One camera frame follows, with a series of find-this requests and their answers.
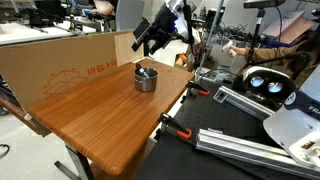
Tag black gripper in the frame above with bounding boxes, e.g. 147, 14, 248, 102
131, 2, 188, 57

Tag black Expo marker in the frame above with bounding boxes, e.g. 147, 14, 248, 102
134, 63, 151, 79

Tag white VR controller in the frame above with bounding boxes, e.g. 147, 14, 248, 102
222, 40, 238, 58

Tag brown-sleeved forearm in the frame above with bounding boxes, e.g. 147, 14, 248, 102
244, 41, 312, 63

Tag small silver pot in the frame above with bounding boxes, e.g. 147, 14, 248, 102
133, 67, 159, 93

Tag hand of brown-sleeved person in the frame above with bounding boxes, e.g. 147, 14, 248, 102
229, 44, 249, 59

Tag light wood-look panel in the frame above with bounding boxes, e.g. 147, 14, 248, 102
114, 29, 145, 67

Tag grey chair back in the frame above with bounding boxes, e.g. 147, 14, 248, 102
114, 0, 146, 33

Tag orange tool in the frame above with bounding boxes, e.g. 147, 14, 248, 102
174, 53, 189, 67

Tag seated person in background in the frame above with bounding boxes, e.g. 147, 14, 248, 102
89, 0, 120, 17

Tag slanted metal pole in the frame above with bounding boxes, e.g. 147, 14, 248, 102
194, 0, 225, 83

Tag black perforated breadboard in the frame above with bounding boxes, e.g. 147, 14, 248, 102
134, 78, 320, 180

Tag brown printed cardboard sheet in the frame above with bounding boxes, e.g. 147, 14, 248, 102
0, 29, 136, 113

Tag white VR headset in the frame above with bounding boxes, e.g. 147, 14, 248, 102
241, 65, 298, 105

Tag white work table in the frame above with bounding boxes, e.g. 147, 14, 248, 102
0, 20, 98, 47

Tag flat cardboard pieces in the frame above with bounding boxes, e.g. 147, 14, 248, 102
262, 9, 315, 46

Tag grey metal table leg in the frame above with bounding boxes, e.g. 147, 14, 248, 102
54, 143, 96, 180

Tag black clamp orange handle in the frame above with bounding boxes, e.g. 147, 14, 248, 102
158, 112, 194, 141
185, 80, 211, 98

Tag aluminium profile rail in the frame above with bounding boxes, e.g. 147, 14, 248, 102
194, 128, 320, 180
212, 84, 278, 122

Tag black floor cable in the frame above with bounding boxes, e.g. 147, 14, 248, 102
0, 143, 11, 160

